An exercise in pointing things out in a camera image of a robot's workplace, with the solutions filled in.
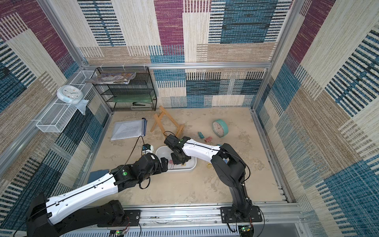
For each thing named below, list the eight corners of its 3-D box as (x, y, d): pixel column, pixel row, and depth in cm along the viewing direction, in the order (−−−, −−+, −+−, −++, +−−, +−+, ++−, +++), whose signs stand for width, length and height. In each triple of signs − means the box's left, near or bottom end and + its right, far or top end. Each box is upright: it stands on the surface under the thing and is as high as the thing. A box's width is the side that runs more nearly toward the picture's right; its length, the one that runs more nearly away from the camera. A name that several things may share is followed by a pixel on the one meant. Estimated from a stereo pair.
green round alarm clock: (209, 131, 108) (211, 121, 99) (214, 126, 111) (216, 115, 102) (222, 140, 104) (225, 129, 95) (227, 134, 107) (230, 124, 97)
